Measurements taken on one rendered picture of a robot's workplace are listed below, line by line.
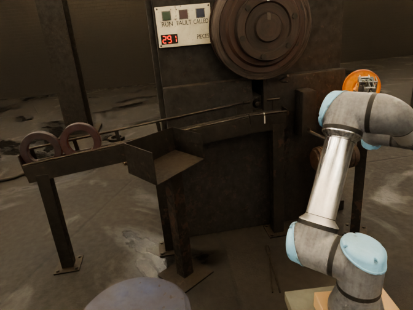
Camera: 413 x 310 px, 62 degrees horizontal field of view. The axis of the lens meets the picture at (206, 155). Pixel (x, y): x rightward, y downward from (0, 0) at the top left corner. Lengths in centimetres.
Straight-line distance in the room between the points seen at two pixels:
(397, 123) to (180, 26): 107
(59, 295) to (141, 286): 83
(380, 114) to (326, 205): 29
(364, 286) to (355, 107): 48
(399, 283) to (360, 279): 84
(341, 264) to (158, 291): 52
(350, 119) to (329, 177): 18
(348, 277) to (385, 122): 43
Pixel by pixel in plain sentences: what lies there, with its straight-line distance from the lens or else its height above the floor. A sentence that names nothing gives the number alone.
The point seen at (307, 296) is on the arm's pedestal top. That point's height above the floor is 30.
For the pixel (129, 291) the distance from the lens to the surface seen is 112.
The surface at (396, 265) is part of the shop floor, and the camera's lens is 195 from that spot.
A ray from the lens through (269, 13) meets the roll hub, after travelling 159.
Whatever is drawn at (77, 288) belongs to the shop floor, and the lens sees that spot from 190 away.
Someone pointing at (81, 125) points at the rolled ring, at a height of 76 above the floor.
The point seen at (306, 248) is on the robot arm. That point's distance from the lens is 103.
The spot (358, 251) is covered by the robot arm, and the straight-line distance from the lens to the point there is 99.
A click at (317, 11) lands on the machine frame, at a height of 116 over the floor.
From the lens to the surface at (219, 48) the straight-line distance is 163.
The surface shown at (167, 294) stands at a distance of 108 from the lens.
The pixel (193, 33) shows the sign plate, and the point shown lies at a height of 111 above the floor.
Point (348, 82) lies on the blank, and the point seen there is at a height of 86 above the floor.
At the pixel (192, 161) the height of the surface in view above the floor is 61.
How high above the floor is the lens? 116
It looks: 21 degrees down
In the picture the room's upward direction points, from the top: 5 degrees counter-clockwise
